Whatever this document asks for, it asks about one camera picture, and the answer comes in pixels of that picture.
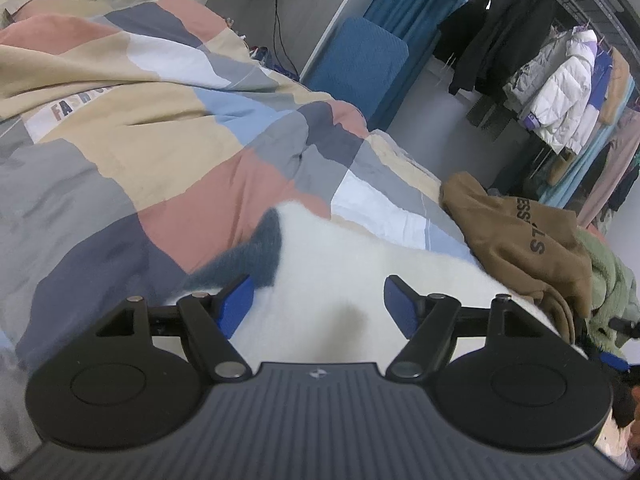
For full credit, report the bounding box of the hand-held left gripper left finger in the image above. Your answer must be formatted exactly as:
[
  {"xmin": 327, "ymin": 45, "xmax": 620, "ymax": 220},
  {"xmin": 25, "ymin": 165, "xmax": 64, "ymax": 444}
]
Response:
[{"xmin": 94, "ymin": 273, "xmax": 257, "ymax": 384}]

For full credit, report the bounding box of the pink hanging garment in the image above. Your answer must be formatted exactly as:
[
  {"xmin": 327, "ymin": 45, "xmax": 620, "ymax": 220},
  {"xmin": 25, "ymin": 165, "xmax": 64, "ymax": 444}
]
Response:
[{"xmin": 577, "ymin": 107, "xmax": 640, "ymax": 228}]

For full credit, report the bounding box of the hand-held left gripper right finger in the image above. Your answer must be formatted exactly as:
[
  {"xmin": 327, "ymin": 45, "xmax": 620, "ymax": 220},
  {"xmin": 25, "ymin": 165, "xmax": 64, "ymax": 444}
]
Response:
[{"xmin": 383, "ymin": 274, "xmax": 559, "ymax": 383}]

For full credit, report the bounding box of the blue hanging sweater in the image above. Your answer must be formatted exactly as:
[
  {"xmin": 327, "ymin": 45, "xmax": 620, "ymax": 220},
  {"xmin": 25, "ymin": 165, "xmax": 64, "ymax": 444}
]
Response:
[{"xmin": 592, "ymin": 49, "xmax": 615, "ymax": 116}]

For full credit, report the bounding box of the patchwork quilt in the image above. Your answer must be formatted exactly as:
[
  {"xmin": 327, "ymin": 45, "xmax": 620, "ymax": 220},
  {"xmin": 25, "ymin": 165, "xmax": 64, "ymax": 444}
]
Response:
[{"xmin": 0, "ymin": 0, "xmax": 481, "ymax": 466}]

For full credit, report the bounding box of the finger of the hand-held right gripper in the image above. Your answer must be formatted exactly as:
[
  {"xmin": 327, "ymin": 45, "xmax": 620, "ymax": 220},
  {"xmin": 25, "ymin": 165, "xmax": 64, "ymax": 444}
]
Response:
[
  {"xmin": 595, "ymin": 351, "xmax": 632, "ymax": 372},
  {"xmin": 607, "ymin": 315, "xmax": 640, "ymax": 337}
]

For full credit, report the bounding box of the dark grey hanging garment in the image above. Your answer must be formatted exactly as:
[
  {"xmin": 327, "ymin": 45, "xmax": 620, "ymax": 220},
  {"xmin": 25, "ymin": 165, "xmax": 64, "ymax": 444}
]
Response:
[{"xmin": 467, "ymin": 95, "xmax": 521, "ymax": 146}]

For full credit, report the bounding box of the black hanging coat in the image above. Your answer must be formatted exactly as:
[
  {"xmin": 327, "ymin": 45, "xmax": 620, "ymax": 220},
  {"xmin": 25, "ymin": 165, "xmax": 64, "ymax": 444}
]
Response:
[{"xmin": 436, "ymin": 0, "xmax": 558, "ymax": 98}]

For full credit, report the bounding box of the brown hoodie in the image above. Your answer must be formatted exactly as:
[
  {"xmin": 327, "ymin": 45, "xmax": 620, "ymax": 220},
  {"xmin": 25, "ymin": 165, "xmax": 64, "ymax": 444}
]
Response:
[{"xmin": 440, "ymin": 171, "xmax": 593, "ymax": 343}]

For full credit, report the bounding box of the light blue hanging garment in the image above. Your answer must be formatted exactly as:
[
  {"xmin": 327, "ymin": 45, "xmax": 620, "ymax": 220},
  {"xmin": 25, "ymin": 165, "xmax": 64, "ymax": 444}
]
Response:
[{"xmin": 542, "ymin": 122, "xmax": 618, "ymax": 208}]

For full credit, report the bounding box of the black charger cable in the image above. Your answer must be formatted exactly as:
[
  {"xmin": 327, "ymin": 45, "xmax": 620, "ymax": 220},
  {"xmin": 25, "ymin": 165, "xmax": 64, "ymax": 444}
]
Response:
[{"xmin": 269, "ymin": 0, "xmax": 302, "ymax": 79}]

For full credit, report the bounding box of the tan hanging coat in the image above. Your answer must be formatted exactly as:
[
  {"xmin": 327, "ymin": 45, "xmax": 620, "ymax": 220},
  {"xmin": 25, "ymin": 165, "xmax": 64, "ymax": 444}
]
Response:
[{"xmin": 598, "ymin": 47, "xmax": 633, "ymax": 125}]

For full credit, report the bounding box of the white sweater with blue stripes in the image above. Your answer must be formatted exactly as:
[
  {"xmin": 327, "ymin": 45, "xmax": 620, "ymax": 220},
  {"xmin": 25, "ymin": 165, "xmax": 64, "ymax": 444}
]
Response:
[{"xmin": 165, "ymin": 200, "xmax": 588, "ymax": 366}]

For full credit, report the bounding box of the green fleece garment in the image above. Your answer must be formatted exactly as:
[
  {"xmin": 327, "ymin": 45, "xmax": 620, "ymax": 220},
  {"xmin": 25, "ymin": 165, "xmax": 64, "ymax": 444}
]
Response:
[{"xmin": 575, "ymin": 227, "xmax": 640, "ymax": 356}]

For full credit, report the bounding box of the cluster of small bottles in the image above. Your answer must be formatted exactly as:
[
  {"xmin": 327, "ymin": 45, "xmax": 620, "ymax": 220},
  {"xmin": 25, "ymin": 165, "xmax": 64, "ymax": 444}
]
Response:
[{"xmin": 247, "ymin": 45, "xmax": 281, "ymax": 68}]

